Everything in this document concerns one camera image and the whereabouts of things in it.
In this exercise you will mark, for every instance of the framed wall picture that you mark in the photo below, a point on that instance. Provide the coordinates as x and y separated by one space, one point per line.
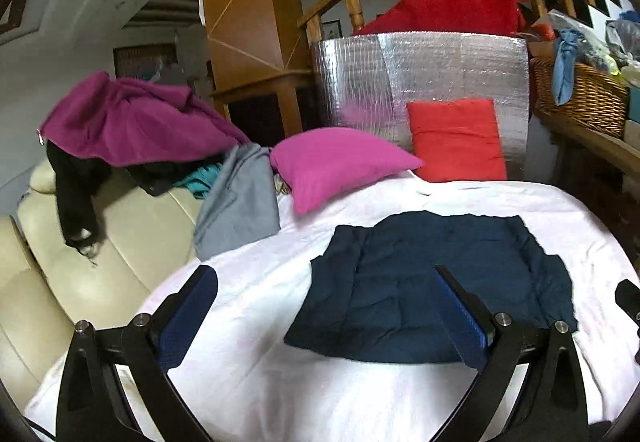
332 29

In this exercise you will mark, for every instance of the plastic bag with dark contents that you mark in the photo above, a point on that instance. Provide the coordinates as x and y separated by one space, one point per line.
625 36

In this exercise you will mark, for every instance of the white blanket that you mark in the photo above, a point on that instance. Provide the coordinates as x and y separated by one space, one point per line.
300 397

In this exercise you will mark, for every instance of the wooden side table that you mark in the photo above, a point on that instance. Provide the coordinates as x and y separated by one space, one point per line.
600 146

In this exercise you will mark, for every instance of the orange wooden column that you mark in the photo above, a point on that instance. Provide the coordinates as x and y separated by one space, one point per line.
240 21

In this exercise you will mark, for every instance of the black garment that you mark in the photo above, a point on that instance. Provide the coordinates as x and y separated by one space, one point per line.
70 192

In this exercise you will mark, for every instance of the magenta pillow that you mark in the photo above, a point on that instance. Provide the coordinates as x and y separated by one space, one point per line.
330 161

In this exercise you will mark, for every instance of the silver foil insulation board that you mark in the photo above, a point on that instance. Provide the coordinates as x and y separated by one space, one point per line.
450 66

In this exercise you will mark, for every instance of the navy blue zip jacket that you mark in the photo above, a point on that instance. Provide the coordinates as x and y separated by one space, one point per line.
400 272

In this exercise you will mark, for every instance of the cream leather sofa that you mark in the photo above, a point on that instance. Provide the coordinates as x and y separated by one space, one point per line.
100 272

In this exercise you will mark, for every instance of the light blue cloth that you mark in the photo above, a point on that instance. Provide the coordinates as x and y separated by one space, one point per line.
565 66

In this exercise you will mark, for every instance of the magenta garment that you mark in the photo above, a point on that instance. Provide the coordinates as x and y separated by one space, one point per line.
125 121

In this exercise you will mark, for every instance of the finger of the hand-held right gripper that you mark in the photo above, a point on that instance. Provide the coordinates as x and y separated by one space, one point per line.
630 297

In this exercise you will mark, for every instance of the grey garment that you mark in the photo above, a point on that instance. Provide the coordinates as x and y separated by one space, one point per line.
235 202

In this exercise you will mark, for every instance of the teal cloth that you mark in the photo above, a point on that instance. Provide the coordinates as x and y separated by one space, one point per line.
200 179

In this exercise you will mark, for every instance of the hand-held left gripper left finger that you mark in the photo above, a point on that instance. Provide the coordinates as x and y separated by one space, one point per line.
192 307

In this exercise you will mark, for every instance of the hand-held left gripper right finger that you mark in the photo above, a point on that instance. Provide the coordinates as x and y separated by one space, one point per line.
465 322

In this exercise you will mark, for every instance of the wicker basket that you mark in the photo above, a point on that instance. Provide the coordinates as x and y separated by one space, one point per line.
585 96

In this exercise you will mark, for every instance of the red pillow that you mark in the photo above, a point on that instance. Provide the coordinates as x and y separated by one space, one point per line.
455 136

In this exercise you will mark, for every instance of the red cloth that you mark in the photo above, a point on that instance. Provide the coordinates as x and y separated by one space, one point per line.
450 4

